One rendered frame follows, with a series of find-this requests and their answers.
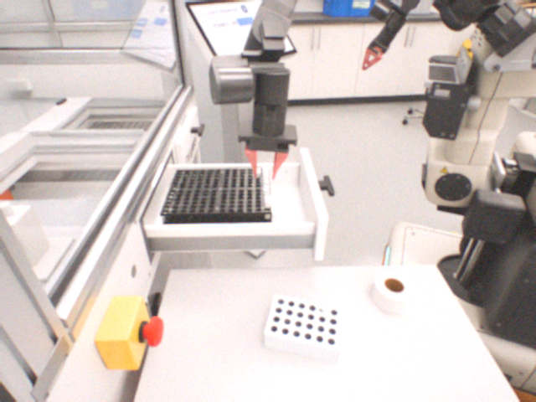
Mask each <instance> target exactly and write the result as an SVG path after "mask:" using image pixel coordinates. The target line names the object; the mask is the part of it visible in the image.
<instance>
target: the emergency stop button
mask: <svg viewBox="0 0 536 402"><path fill-rule="evenodd" d="M163 334H164V321H163V320H162V319H161V318H160V317H152V318H151V320H150V322H149V324H146V325H145V327H144V339H145V340H147V343H148V346H149V347H151V348H155V347H157V346H158V345H159V344H160V343H161V342H162V340H163Z"/></svg>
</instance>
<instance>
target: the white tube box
mask: <svg viewBox="0 0 536 402"><path fill-rule="evenodd" d="M321 305H322V304H320V303H315V302H311V301H303V300H298V298H294V297H289V296H282V295H277V294H275V296H274V301H273V303H272V307H271V312H270V315H269V318H268V322H267V325H265V331H264V347H267V348H273V349H276V350H280V351H283V352H288V353H294V354H297V355H302V356H306V357H309V358H316V359H320V360H323V361H327V362H331V363H338V358H339V354H340V348H341V336H342V322H343V308H341V307H333V306H329V305H327V313H320V308H321Z"/></svg>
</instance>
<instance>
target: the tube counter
mask: <svg viewBox="0 0 536 402"><path fill-rule="evenodd" d="M254 18H255V15H253V16H246V17H240V18H228V20H229V21H230V23H232V25H233V28H243V26H248V25H251V24H252V23H253V20H254Z"/></svg>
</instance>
